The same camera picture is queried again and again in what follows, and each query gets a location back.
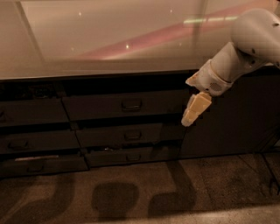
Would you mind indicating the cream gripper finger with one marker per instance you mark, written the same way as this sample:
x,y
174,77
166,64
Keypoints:
x,y
197,104
193,80

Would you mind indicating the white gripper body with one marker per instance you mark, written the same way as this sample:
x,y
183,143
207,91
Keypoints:
x,y
209,80

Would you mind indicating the dark drawer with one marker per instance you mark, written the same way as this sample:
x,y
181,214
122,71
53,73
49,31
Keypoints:
x,y
38,141
132,155
43,166
15,113
130,134
98,106

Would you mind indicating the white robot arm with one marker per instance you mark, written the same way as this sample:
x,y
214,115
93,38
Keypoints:
x,y
255,41

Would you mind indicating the dark cabinet door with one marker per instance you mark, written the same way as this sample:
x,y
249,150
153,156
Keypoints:
x,y
245,119

